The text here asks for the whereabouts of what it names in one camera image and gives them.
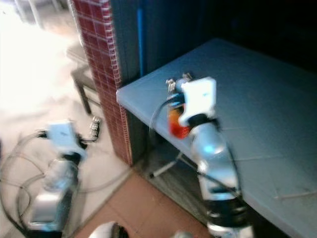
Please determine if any white pipe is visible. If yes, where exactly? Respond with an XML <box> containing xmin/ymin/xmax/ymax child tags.
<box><xmin>149</xmin><ymin>151</ymin><xmax>185</xmax><ymax>179</ymax></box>

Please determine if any blue pole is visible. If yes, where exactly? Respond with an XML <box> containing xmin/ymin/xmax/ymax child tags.
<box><xmin>136</xmin><ymin>7</ymin><xmax>147</xmax><ymax>78</ymax></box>

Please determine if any grey robot left leg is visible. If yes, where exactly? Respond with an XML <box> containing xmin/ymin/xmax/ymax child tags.
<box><xmin>88</xmin><ymin>222</ymin><xmax>130</xmax><ymax>238</ymax></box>

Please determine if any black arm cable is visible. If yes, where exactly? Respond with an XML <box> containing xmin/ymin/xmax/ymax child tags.
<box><xmin>149</xmin><ymin>98</ymin><xmax>243</xmax><ymax>191</ymax></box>
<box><xmin>0</xmin><ymin>131</ymin><xmax>48</xmax><ymax>235</ymax></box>

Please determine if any red tiled pillar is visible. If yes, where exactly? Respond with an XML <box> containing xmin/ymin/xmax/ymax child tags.
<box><xmin>71</xmin><ymin>0</ymin><xmax>133</xmax><ymax>167</ymax></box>

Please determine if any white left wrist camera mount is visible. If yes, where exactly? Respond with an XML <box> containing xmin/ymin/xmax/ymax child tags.
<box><xmin>46</xmin><ymin>121</ymin><xmax>88</xmax><ymax>157</ymax></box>

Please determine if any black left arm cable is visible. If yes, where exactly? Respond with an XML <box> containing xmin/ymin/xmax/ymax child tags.
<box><xmin>0</xmin><ymin>131</ymin><xmax>48</xmax><ymax>235</ymax></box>

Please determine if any orange drink bottle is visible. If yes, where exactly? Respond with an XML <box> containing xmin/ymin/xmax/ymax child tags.
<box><xmin>166</xmin><ymin>77</ymin><xmax>193</xmax><ymax>140</ymax></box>

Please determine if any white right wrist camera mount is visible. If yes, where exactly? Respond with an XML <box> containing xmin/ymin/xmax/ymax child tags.
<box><xmin>178</xmin><ymin>77</ymin><xmax>217</xmax><ymax>127</ymax></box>

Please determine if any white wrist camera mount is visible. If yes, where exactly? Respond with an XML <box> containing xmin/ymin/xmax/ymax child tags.
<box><xmin>178</xmin><ymin>77</ymin><xmax>217</xmax><ymax>127</ymax></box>
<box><xmin>46</xmin><ymin>121</ymin><xmax>88</xmax><ymax>157</ymax></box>

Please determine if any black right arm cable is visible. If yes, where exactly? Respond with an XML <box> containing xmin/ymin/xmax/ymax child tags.
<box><xmin>149</xmin><ymin>98</ymin><xmax>243</xmax><ymax>191</ymax></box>

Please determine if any dark wooden chair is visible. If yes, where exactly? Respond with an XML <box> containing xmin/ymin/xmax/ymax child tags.
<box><xmin>68</xmin><ymin>45</ymin><xmax>104</xmax><ymax>116</ymax></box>

